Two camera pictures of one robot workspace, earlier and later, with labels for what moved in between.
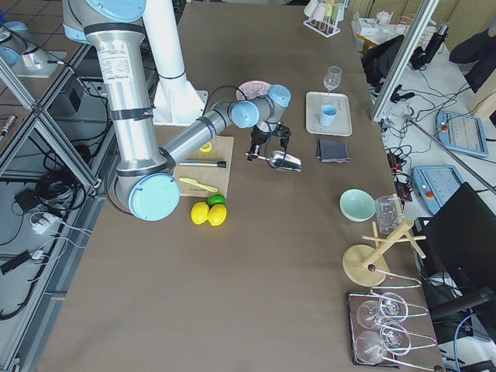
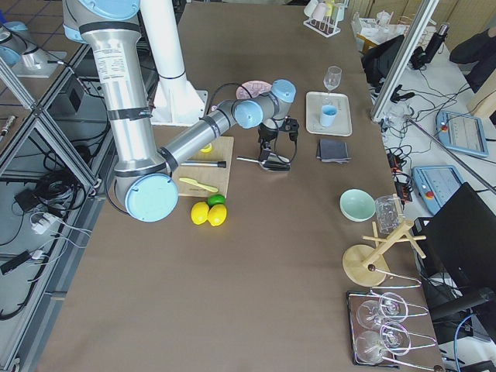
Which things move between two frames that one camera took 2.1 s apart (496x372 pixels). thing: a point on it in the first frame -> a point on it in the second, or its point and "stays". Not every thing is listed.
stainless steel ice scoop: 280,160 -> 269,165
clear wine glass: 332,77 stays
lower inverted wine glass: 372,346 stays
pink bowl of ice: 252,89 stays
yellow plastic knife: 201,186 stays
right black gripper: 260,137 -> 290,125
